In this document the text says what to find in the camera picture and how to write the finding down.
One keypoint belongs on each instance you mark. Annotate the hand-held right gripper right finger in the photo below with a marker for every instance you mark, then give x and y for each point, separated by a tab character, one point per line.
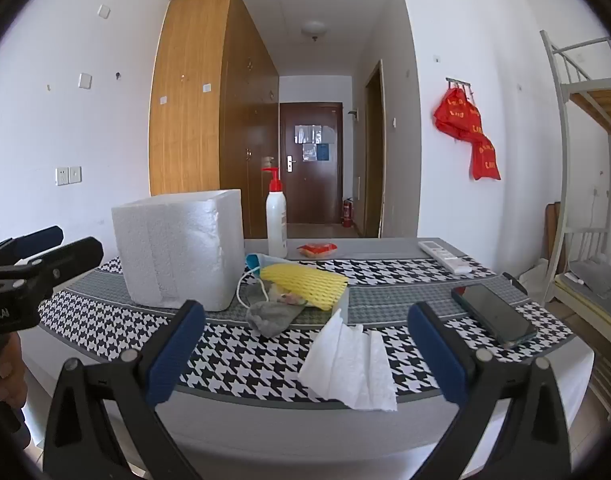
435	355

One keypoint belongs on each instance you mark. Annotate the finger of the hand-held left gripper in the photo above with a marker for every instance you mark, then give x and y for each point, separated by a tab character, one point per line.
75	252
40	237

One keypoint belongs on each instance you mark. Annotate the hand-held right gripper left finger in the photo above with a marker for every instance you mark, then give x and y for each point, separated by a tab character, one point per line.
175	355

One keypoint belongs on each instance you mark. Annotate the white tissue paper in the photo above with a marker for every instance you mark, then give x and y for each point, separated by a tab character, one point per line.
345	365

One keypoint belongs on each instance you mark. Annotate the white foam box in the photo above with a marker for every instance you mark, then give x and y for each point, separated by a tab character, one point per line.
175	250

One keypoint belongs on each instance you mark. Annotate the blue face mask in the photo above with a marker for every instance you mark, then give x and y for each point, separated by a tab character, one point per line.
258	261

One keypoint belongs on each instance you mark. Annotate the yellow foam net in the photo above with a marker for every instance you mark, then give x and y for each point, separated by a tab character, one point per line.
305	282

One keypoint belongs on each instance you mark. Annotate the person's left hand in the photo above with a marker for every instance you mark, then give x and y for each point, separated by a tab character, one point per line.
10	370

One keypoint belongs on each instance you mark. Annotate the houndstooth tablecloth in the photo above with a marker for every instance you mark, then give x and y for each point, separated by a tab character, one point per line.
235	360

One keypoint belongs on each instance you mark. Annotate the black smartphone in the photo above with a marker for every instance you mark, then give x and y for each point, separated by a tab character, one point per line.
493	315

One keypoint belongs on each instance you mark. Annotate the white remote control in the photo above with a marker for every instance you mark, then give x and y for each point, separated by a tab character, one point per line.
445	256

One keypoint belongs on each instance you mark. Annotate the red snack packet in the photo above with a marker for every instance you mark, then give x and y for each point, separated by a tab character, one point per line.
316	250

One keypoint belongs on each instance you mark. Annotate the red fire extinguisher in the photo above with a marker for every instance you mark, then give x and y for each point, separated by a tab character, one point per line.
347	214

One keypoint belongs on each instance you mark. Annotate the white pump bottle red cap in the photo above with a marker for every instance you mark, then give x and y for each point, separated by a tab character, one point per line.
276	220

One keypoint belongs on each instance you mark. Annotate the wooden board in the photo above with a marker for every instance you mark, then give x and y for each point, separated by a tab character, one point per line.
554	230

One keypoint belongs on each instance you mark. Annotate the grey bedding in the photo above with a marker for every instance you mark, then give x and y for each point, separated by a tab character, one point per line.
593	277

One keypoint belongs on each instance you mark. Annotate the wooden wardrobe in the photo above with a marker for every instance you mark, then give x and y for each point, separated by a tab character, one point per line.
185	110

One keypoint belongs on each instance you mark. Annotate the dark brown entry door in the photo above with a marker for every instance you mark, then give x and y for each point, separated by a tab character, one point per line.
330	180

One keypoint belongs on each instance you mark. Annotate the brown side door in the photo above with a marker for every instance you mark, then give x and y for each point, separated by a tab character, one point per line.
374	160

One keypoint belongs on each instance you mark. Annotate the red hanging banner cloth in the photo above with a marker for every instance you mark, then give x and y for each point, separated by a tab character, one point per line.
460	117

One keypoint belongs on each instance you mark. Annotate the paper notices on door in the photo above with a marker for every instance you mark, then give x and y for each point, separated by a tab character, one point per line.
310	142

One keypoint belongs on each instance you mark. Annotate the white metal bunk bed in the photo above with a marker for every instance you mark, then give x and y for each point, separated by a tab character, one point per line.
565	110

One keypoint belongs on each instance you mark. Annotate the round ceiling lamp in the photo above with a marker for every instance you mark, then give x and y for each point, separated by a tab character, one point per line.
314	29

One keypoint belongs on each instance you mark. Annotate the white wall outlet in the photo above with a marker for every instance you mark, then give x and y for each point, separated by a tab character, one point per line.
61	176
75	175

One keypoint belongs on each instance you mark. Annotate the white wall switch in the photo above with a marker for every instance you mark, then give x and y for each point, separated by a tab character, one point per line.
85	80

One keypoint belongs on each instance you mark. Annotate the white wall plate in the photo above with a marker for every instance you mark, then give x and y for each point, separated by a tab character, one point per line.
103	11

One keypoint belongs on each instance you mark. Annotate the metal wall hook rack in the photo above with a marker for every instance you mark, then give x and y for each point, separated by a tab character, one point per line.
459	82

